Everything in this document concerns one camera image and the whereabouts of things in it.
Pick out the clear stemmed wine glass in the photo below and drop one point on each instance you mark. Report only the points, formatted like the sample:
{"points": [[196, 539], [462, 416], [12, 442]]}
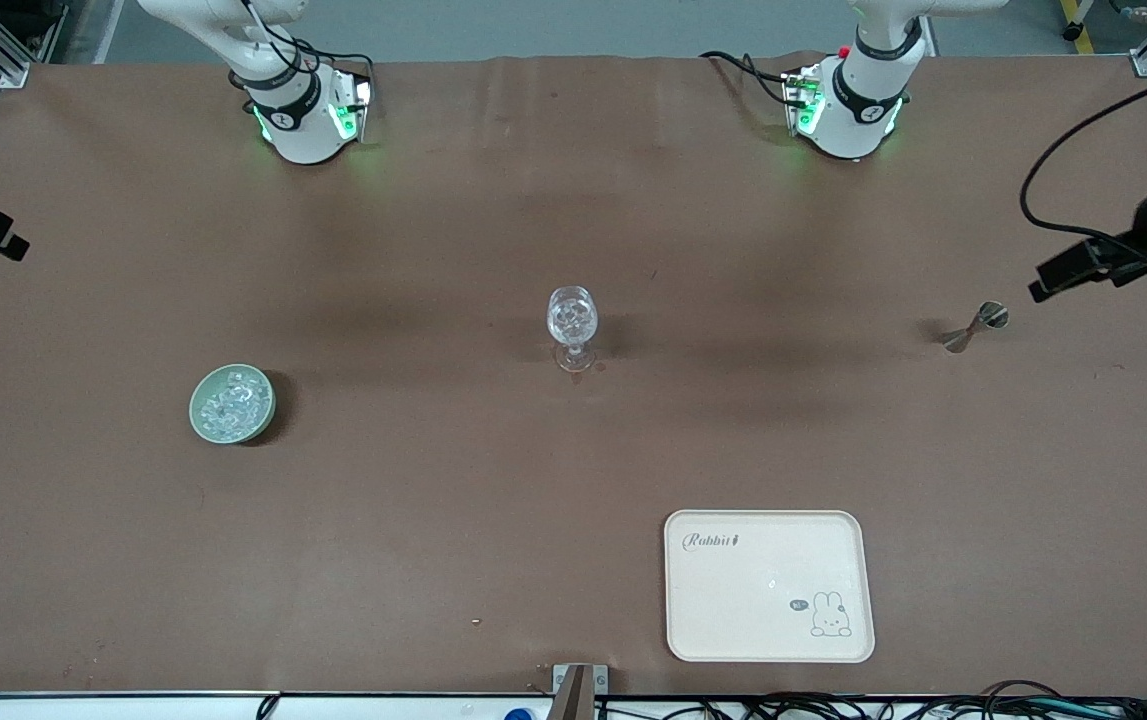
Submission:
{"points": [[573, 315]]}

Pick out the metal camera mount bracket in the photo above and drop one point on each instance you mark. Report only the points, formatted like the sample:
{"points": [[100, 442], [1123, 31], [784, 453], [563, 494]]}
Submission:
{"points": [[578, 690]]}

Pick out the metal arm base connector plate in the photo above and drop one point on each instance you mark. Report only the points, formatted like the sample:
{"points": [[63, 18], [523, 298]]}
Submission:
{"points": [[358, 100], [801, 100]]}

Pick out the brown table cover mat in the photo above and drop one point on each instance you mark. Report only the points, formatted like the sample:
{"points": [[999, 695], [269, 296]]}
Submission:
{"points": [[433, 500]]}

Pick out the silver metal jigger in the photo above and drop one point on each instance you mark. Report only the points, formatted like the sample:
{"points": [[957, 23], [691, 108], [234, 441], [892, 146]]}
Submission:
{"points": [[991, 317]]}

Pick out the cream rabbit print tray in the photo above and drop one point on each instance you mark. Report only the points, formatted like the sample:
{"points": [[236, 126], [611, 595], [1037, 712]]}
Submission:
{"points": [[733, 600]]}

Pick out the green ceramic bowl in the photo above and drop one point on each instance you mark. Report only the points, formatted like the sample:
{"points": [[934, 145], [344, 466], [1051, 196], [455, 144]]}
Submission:
{"points": [[199, 420]]}

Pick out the blue bottle cap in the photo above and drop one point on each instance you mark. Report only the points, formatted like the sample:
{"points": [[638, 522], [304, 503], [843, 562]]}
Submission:
{"points": [[519, 714]]}

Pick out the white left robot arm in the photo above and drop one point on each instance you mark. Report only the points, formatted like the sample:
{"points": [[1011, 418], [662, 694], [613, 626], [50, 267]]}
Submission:
{"points": [[858, 110]]}

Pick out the clear ice cubes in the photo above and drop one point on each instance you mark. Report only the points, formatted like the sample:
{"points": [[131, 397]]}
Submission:
{"points": [[233, 403]]}

